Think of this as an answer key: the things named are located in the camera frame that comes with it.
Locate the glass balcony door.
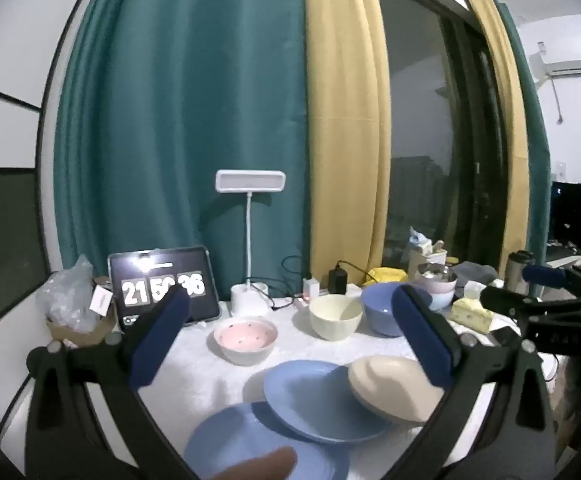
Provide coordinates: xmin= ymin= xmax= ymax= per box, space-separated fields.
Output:
xmin=375 ymin=0 xmax=511 ymax=271

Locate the blue plate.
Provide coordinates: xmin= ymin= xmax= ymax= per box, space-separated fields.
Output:
xmin=183 ymin=401 xmax=351 ymax=480
xmin=263 ymin=360 xmax=396 ymax=443

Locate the cardboard box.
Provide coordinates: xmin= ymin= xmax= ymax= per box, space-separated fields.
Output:
xmin=45 ymin=310 xmax=118 ymax=350

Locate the white desk lamp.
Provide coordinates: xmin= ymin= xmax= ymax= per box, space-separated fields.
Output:
xmin=214 ymin=169 xmax=287 ymax=317

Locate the beige plate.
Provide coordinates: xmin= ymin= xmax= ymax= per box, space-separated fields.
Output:
xmin=347 ymin=355 xmax=446 ymax=423

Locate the white air conditioner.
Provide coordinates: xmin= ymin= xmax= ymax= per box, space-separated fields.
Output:
xmin=527 ymin=57 xmax=581 ymax=83

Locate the green curtain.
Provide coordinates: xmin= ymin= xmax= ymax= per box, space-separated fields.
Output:
xmin=490 ymin=0 xmax=553 ymax=301
xmin=53 ymin=0 xmax=311 ymax=281

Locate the cream bowl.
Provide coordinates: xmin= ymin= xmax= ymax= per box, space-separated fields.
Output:
xmin=309 ymin=294 xmax=363 ymax=342

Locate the beige storage box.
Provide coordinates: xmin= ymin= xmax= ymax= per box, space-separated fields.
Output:
xmin=407 ymin=247 xmax=448 ymax=281

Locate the yellow tissue box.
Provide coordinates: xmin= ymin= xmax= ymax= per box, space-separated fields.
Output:
xmin=450 ymin=280 xmax=495 ymax=333

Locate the large blue bowl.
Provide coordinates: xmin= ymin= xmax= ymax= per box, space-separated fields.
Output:
xmin=360 ymin=281 xmax=433 ymax=337

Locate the black phone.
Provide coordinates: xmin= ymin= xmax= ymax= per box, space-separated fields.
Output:
xmin=489 ymin=326 xmax=521 ymax=347

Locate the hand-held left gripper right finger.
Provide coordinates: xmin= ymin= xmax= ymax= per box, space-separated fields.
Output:
xmin=391 ymin=284 xmax=556 ymax=480

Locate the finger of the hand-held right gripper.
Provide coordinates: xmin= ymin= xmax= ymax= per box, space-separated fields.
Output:
xmin=521 ymin=264 xmax=581 ymax=287
xmin=479 ymin=284 xmax=537 ymax=317

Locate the grey cloth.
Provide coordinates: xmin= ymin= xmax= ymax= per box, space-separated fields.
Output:
xmin=453 ymin=260 xmax=501 ymax=286

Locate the yellow curtain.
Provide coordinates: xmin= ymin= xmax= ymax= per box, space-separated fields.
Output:
xmin=303 ymin=0 xmax=392 ymax=286
xmin=457 ymin=0 xmax=530 ymax=271

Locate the steel bowl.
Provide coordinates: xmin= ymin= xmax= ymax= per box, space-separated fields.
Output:
xmin=417 ymin=262 xmax=457 ymax=283

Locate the plain pink bowl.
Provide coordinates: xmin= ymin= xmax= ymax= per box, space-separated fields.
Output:
xmin=417 ymin=272 xmax=457 ymax=295

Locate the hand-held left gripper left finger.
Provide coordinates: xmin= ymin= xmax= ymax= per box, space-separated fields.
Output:
xmin=24 ymin=285 xmax=196 ymax=480

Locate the black charger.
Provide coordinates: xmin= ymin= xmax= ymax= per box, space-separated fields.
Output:
xmin=328 ymin=267 xmax=348 ymax=295

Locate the black charger cable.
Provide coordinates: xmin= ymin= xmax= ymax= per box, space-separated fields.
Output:
xmin=335 ymin=260 xmax=381 ymax=281

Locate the white paper tag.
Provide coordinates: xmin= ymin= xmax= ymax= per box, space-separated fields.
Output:
xmin=92 ymin=287 xmax=112 ymax=318

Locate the white textured tablecloth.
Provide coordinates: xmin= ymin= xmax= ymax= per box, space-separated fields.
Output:
xmin=135 ymin=282 xmax=561 ymax=480

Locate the black monitor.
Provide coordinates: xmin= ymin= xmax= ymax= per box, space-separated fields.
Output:
xmin=545 ymin=180 xmax=581 ymax=266

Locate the blue white tissue pack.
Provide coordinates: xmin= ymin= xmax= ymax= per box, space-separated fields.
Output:
xmin=409 ymin=226 xmax=433 ymax=253

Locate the black lamp cable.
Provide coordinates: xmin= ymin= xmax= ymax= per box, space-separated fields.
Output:
xmin=243 ymin=255 xmax=306 ymax=311

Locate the clear plastic bag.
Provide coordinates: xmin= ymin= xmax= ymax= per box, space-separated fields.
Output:
xmin=35 ymin=254 xmax=104 ymax=333

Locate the tablet with clock display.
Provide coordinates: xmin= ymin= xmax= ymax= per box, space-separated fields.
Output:
xmin=108 ymin=246 xmax=221 ymax=333

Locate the steel thermos cup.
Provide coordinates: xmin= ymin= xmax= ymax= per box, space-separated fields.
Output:
xmin=504 ymin=250 xmax=535 ymax=293

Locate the yellow wipes packet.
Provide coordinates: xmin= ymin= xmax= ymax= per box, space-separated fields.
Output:
xmin=367 ymin=267 xmax=408 ymax=285

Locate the person's left hand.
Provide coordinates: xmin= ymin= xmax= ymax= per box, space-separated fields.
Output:
xmin=209 ymin=446 xmax=299 ymax=480

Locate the pink spotted bowl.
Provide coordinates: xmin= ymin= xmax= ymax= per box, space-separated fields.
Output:
xmin=214 ymin=316 xmax=278 ymax=366

